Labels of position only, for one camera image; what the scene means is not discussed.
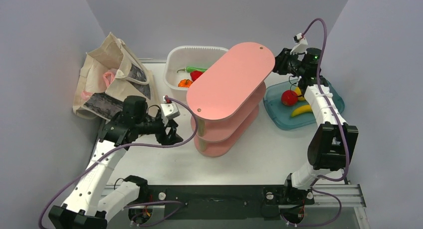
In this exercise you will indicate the pink three-tier shelf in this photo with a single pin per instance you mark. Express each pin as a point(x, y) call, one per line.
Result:
point(225, 98)

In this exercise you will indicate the small orange pumpkin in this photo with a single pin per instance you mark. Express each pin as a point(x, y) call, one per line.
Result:
point(185, 83)

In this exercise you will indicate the red apple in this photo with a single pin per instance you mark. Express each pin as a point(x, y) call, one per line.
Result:
point(289, 98)

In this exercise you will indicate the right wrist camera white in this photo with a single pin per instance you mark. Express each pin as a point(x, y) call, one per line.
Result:
point(301, 44)

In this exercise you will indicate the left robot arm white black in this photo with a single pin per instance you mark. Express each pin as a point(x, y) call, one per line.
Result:
point(84, 208)

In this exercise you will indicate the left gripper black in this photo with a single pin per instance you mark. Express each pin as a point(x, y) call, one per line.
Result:
point(164, 138)

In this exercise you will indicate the yellow banana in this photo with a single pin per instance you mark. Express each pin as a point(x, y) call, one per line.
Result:
point(301, 110)

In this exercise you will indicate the red bell pepper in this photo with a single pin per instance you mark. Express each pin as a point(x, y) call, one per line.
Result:
point(195, 75)

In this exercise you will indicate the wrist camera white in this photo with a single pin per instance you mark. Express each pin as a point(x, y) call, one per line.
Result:
point(169, 111)
point(301, 44)

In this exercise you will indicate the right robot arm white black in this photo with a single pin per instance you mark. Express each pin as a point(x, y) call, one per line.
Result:
point(333, 143)

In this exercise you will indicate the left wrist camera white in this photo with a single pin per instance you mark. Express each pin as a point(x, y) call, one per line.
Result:
point(169, 111)

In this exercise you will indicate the yellow lemon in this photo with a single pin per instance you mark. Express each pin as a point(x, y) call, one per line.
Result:
point(299, 94)

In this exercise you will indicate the teal plastic tray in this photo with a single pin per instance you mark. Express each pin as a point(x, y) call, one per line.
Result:
point(287, 116)

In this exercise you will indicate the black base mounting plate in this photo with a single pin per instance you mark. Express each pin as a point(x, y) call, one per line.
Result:
point(230, 202)

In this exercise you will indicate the beige canvas tote bag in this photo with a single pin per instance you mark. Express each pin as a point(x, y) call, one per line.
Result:
point(132, 79)

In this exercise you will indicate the white plastic tub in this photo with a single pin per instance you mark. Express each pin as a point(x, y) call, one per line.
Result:
point(187, 57)

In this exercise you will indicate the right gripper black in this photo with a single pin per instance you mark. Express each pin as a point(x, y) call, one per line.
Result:
point(281, 62)

